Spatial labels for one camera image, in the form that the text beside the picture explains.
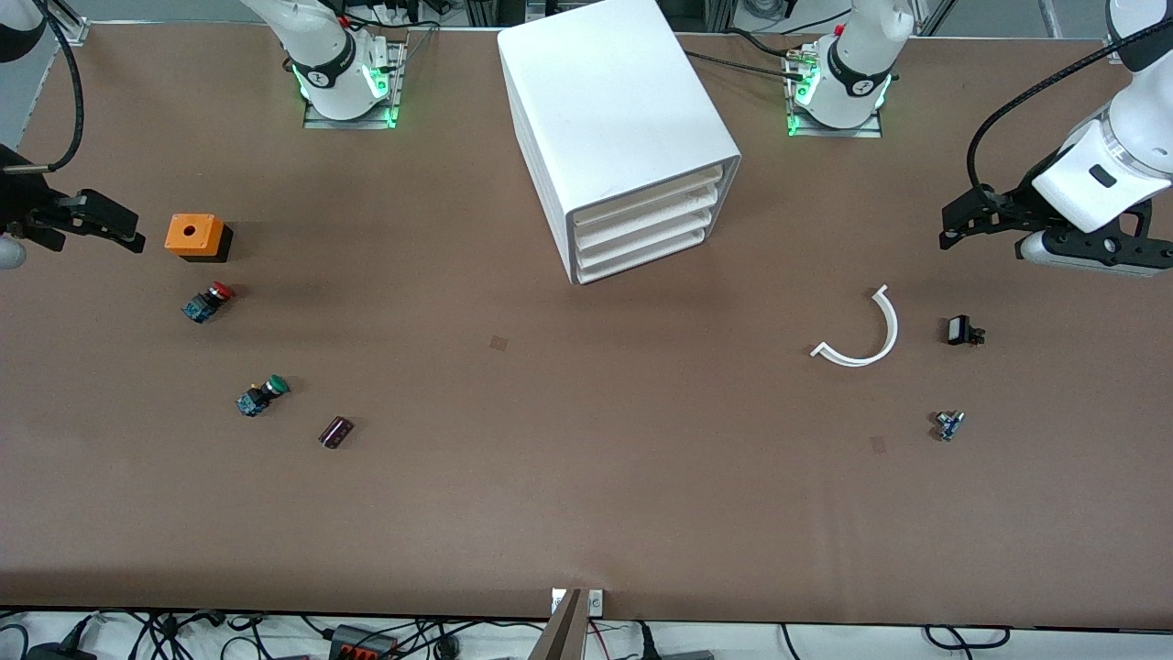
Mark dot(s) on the green push button switch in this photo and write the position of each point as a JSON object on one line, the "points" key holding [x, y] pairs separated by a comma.
{"points": [[257, 398]]}

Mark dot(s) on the small black electronic component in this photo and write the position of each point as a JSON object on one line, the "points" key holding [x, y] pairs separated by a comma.
{"points": [[959, 330]]}

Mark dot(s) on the wooden post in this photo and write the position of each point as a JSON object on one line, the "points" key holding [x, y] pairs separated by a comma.
{"points": [[561, 632]]}

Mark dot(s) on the red push button switch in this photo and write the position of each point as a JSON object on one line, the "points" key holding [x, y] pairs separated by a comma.
{"points": [[203, 304]]}

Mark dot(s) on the dark purple capacitor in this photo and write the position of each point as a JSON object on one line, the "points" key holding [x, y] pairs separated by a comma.
{"points": [[335, 432]]}

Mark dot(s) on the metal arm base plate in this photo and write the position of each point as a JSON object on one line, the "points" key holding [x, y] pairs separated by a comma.
{"points": [[834, 132], [353, 123]]}

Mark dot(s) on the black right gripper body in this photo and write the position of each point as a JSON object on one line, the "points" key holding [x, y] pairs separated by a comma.
{"points": [[20, 203]]}

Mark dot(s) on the black orange power strip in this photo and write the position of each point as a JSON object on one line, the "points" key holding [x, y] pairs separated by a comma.
{"points": [[362, 644]]}

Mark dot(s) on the aluminium frame corner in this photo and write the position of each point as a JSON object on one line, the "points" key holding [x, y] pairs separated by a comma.
{"points": [[75, 35]]}

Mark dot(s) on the white curved plastic strip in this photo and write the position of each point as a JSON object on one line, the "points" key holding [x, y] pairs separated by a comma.
{"points": [[891, 330]]}

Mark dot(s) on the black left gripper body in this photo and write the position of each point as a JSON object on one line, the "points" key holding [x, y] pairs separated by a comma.
{"points": [[1025, 199]]}

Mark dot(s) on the black power adapter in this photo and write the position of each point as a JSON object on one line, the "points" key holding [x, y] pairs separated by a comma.
{"points": [[60, 652]]}

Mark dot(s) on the white metal bracket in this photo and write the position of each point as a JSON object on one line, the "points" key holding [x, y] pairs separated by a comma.
{"points": [[596, 602]]}

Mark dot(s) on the orange box with hole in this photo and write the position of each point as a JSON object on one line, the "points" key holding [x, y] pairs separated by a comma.
{"points": [[188, 234]]}

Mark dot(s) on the black plug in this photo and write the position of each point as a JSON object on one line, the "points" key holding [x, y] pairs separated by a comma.
{"points": [[649, 642]]}

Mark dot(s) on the small blue electronic component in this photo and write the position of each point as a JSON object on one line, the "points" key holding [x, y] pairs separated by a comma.
{"points": [[948, 425]]}

